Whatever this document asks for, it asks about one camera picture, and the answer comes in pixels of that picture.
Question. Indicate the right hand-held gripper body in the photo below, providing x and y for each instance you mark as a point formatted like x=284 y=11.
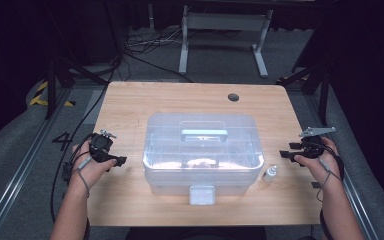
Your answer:
x=311 y=148

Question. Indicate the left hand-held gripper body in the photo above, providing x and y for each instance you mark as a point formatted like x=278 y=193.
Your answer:
x=100 y=146

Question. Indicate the small white bottle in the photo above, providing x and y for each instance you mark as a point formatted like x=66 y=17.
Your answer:
x=269 y=175

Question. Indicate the clear plastic storage box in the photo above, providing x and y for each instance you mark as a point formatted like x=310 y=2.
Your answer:
x=166 y=133

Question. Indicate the person's right hand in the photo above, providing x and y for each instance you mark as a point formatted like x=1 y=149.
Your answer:
x=326 y=170

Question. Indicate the person's left hand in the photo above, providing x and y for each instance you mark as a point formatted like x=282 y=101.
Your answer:
x=88 y=170

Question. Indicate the black tripod stand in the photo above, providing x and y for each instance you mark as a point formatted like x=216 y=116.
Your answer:
x=58 y=73
x=316 y=83

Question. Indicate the yellow black floor tape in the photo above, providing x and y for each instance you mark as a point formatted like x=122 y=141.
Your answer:
x=36 y=100

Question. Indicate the person's dark clothing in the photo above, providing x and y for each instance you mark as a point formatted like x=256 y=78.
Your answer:
x=196 y=234

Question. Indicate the grey-legged desk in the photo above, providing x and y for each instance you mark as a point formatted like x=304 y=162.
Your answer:
x=226 y=21

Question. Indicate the aluminium floor rail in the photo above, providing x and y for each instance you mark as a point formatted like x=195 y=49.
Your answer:
x=353 y=200
x=20 y=176

